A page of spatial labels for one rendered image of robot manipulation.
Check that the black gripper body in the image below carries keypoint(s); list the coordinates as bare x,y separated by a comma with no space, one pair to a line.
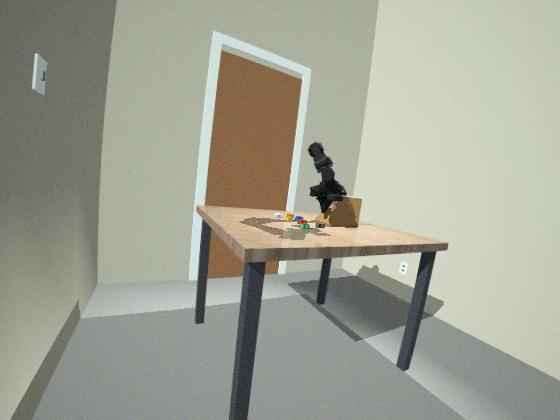
331,196

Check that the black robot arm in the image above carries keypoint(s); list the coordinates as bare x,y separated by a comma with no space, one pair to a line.
322,162

